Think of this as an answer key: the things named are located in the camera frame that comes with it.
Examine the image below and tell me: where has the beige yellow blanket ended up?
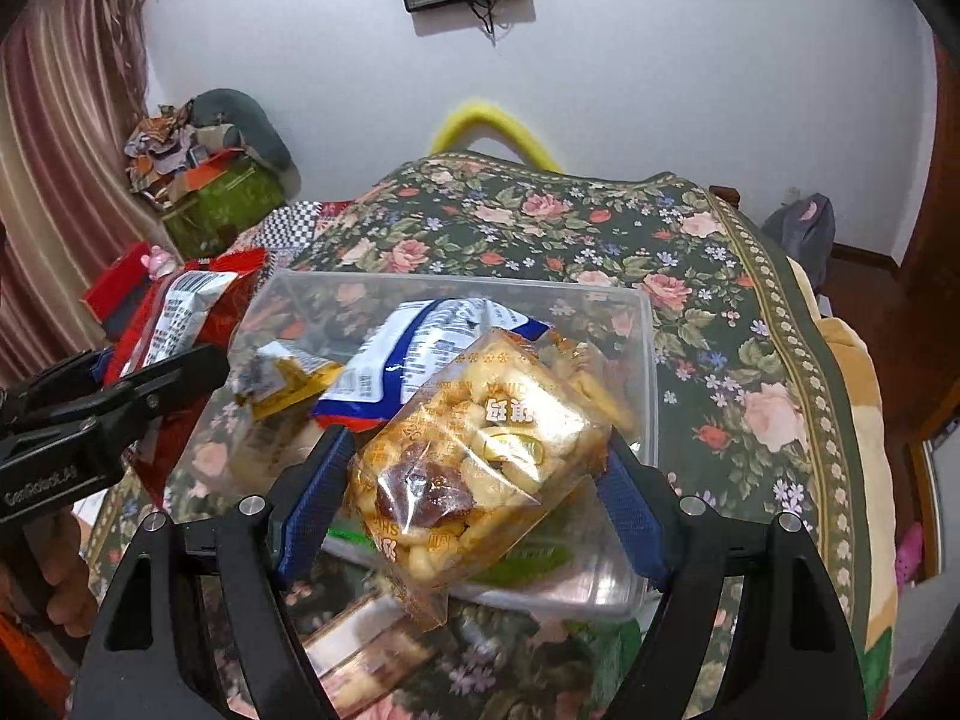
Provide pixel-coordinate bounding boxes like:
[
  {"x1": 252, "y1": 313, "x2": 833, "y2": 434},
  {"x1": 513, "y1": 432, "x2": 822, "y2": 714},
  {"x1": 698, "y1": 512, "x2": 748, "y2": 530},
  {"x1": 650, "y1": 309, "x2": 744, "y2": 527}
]
[{"x1": 787, "y1": 255, "x2": 901, "y2": 691}]

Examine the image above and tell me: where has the wooden door frame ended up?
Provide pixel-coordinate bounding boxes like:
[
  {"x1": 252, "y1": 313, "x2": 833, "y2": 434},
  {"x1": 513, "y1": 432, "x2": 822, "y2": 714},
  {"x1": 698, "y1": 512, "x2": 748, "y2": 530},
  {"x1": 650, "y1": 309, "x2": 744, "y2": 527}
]
[{"x1": 896, "y1": 37, "x2": 960, "y2": 466}]

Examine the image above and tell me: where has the clear plastic storage box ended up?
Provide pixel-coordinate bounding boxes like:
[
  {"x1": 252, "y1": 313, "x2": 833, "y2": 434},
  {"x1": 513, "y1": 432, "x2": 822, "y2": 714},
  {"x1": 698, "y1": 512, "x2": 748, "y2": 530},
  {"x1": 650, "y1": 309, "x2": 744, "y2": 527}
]
[{"x1": 225, "y1": 270, "x2": 661, "y2": 622}]

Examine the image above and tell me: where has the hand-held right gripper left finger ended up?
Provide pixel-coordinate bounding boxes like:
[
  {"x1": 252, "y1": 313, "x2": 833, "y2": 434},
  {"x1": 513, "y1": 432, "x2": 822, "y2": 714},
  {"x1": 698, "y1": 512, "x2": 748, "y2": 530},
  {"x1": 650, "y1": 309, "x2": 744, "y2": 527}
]
[{"x1": 75, "y1": 427, "x2": 355, "y2": 720}]

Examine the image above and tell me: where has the pink object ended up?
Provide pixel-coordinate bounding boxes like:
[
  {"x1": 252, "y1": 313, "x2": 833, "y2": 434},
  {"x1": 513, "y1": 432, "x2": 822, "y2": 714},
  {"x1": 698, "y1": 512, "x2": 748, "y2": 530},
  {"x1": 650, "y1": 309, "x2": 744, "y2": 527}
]
[{"x1": 892, "y1": 525, "x2": 925, "y2": 586}]

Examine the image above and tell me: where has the patchwork quilt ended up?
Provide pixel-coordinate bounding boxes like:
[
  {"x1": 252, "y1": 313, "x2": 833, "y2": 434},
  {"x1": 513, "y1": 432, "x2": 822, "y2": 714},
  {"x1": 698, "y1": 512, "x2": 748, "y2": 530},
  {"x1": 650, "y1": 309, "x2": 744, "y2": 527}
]
[{"x1": 232, "y1": 199, "x2": 353, "y2": 271}]

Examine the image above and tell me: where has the pile of patterned clothes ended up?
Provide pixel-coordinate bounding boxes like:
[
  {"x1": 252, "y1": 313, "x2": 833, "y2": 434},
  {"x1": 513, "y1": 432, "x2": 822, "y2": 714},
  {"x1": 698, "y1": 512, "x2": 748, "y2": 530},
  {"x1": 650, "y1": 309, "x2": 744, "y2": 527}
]
[{"x1": 124, "y1": 101, "x2": 248, "y2": 196}]

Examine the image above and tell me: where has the grey backpack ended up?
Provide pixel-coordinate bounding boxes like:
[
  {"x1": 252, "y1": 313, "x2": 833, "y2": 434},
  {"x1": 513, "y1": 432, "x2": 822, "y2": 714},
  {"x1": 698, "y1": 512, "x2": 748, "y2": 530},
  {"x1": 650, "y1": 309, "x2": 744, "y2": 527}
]
[{"x1": 761, "y1": 191, "x2": 837, "y2": 293}]

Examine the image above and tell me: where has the black monitor cable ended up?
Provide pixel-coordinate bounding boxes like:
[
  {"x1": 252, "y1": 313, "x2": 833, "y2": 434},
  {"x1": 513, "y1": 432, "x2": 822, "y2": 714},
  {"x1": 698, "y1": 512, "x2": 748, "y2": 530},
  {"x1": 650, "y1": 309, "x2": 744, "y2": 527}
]
[{"x1": 469, "y1": 0, "x2": 512, "y2": 40}]

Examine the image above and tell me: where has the yellow foam tube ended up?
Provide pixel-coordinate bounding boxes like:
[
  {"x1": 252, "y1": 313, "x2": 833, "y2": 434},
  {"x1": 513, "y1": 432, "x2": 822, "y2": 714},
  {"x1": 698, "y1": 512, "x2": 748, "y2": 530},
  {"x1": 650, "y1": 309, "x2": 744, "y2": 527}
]
[{"x1": 429, "y1": 96, "x2": 560, "y2": 173}]

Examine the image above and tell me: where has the green cardboard box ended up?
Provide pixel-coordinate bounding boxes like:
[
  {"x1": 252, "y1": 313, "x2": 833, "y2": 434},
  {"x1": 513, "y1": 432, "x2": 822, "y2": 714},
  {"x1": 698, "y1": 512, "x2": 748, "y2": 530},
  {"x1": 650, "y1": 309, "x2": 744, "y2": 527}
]
[{"x1": 161, "y1": 157, "x2": 290, "y2": 260}]

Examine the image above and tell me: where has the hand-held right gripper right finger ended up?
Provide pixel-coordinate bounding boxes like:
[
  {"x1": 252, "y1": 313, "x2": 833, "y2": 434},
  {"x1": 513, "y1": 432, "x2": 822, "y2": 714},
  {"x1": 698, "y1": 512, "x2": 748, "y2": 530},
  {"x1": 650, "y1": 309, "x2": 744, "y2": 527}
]
[{"x1": 596, "y1": 439, "x2": 860, "y2": 720}]

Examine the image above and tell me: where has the person's left hand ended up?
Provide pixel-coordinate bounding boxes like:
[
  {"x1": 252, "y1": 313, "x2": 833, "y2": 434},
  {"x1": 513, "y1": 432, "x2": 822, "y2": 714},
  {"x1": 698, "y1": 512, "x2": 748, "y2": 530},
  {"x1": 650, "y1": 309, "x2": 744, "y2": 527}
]
[{"x1": 0, "y1": 514, "x2": 98, "y2": 642}]

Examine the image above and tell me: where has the striped red curtain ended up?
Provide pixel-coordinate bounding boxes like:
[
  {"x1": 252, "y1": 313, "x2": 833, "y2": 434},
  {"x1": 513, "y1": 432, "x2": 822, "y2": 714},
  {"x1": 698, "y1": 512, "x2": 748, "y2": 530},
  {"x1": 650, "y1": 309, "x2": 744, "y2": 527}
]
[{"x1": 0, "y1": 0, "x2": 155, "y2": 391}]

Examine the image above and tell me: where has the green-edged pastry packet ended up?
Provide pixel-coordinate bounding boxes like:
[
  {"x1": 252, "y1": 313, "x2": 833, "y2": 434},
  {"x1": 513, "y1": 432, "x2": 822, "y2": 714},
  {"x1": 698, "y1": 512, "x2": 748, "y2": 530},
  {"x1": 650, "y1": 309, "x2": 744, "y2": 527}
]
[{"x1": 330, "y1": 525, "x2": 593, "y2": 593}]

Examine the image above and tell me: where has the clear bag of biscuits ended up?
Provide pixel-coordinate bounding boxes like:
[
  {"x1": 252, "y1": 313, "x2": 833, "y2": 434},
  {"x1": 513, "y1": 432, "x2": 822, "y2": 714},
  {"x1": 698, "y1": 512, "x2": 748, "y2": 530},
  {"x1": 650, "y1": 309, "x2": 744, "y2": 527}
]
[{"x1": 346, "y1": 326, "x2": 612, "y2": 627}]

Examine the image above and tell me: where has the red snack packet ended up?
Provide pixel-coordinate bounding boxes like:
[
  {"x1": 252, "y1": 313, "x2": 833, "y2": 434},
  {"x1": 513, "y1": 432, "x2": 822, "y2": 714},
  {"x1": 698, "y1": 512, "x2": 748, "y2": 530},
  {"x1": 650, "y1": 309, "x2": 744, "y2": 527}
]
[{"x1": 101, "y1": 247, "x2": 271, "y2": 507}]

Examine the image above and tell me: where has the red box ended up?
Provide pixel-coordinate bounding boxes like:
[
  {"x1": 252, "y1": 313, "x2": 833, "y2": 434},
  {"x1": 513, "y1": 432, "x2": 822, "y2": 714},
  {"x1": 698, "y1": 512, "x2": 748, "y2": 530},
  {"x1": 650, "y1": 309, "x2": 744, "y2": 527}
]
[{"x1": 82, "y1": 241, "x2": 155, "y2": 331}]

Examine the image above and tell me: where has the brown snack bar packet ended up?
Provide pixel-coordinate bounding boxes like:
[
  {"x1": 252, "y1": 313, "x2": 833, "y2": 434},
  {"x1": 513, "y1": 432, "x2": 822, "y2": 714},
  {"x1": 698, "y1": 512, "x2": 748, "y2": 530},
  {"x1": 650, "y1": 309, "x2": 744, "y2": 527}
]
[{"x1": 307, "y1": 592, "x2": 440, "y2": 717}]

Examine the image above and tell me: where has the blue white snack bag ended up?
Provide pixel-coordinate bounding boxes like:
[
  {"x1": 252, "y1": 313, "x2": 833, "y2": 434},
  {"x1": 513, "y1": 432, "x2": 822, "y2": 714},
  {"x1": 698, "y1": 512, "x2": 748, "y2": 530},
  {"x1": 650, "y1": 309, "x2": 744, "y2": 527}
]
[{"x1": 311, "y1": 298, "x2": 552, "y2": 432}]

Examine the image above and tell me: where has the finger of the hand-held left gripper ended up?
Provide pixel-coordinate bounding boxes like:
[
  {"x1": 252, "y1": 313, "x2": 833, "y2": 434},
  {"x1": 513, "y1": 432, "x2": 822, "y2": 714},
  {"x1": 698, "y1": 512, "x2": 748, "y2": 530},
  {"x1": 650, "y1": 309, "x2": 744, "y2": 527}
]
[
  {"x1": 0, "y1": 345, "x2": 230, "y2": 460},
  {"x1": 15, "y1": 349, "x2": 113, "y2": 400}
]

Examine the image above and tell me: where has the yellow snack packet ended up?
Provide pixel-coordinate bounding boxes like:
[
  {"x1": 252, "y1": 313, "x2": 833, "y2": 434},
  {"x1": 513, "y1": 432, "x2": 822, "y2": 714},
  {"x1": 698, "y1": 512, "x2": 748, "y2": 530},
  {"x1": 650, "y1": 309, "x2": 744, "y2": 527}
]
[{"x1": 232, "y1": 341, "x2": 346, "y2": 421}]

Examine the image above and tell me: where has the orange cloth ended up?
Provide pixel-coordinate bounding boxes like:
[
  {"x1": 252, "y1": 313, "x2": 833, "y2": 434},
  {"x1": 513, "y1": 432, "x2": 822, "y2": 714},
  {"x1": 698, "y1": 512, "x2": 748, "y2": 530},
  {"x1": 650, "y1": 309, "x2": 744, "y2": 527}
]
[{"x1": 0, "y1": 615, "x2": 76, "y2": 720}]

